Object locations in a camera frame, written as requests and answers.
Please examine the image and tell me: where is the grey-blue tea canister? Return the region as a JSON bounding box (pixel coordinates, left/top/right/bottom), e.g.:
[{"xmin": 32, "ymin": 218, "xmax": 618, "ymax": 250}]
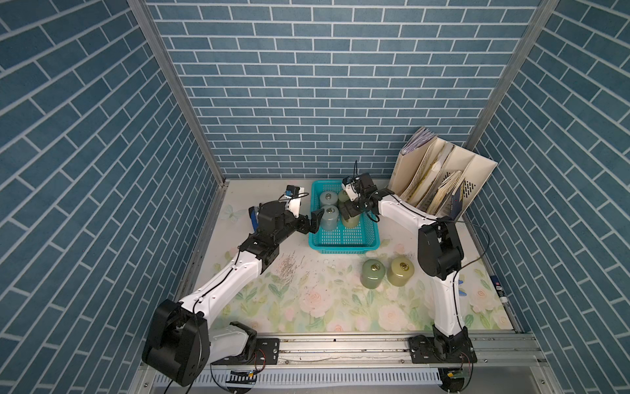
[
  {"xmin": 319, "ymin": 190, "xmax": 338, "ymax": 207},
  {"xmin": 320, "ymin": 205, "xmax": 340, "ymax": 231}
]

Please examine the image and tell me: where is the dark green tea canister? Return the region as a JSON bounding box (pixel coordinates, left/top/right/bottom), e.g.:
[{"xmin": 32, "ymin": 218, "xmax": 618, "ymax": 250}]
[{"xmin": 360, "ymin": 259, "xmax": 386, "ymax": 290}]

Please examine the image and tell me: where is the yellow-green tea canister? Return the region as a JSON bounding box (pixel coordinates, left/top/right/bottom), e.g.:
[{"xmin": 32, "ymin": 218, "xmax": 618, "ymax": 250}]
[{"xmin": 387, "ymin": 256, "xmax": 415, "ymax": 287}]

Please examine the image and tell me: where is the yellow tea canister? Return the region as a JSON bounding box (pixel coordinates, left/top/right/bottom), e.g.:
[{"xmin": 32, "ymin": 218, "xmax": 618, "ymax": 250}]
[{"xmin": 341, "ymin": 215, "xmax": 361, "ymax": 228}]

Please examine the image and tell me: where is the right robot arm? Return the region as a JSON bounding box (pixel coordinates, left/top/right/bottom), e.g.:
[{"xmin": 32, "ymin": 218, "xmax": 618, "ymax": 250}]
[{"xmin": 340, "ymin": 173, "xmax": 477, "ymax": 365}]

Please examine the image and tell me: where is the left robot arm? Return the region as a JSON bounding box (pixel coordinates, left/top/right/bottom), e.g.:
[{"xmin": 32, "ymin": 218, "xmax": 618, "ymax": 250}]
[{"xmin": 141, "ymin": 199, "xmax": 324, "ymax": 387}]

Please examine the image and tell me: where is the blue stapler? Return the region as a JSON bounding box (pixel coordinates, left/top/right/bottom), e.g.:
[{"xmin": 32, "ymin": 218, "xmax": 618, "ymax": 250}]
[{"xmin": 248, "ymin": 206, "xmax": 259, "ymax": 231}]

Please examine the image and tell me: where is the beige file organizer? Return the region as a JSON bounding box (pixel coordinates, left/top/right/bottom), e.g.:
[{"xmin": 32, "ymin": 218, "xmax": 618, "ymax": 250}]
[{"xmin": 379, "ymin": 137, "xmax": 497, "ymax": 235}]

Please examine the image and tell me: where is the purple-grey folder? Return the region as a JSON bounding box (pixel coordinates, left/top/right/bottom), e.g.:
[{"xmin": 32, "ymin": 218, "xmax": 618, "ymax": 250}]
[{"xmin": 400, "ymin": 126, "xmax": 436, "ymax": 156}]

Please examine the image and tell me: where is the dark blue booklet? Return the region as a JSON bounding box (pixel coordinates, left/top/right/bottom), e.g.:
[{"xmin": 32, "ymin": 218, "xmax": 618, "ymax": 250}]
[{"xmin": 449, "ymin": 181, "xmax": 464, "ymax": 223}]

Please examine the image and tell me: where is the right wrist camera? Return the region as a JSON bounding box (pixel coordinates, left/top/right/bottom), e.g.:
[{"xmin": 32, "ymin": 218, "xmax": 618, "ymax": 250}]
[{"xmin": 342, "ymin": 177, "xmax": 359, "ymax": 201}]

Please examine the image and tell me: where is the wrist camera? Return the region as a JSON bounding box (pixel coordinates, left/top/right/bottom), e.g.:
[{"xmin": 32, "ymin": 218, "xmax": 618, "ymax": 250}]
[
  {"xmin": 342, "ymin": 177, "xmax": 359, "ymax": 201},
  {"xmin": 284, "ymin": 185, "xmax": 305, "ymax": 218}
]

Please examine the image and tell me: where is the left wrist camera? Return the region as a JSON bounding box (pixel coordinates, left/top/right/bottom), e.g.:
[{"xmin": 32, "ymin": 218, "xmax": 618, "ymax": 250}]
[{"xmin": 284, "ymin": 185, "xmax": 305, "ymax": 218}]

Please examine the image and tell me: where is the marker pen at wall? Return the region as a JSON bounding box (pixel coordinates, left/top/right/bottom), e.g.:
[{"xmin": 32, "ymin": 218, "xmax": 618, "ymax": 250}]
[{"xmin": 491, "ymin": 275, "xmax": 509, "ymax": 304}]

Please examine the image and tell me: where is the aluminium front rail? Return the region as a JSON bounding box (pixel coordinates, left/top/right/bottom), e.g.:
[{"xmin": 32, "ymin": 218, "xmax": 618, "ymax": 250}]
[{"xmin": 131, "ymin": 332, "xmax": 561, "ymax": 393}]

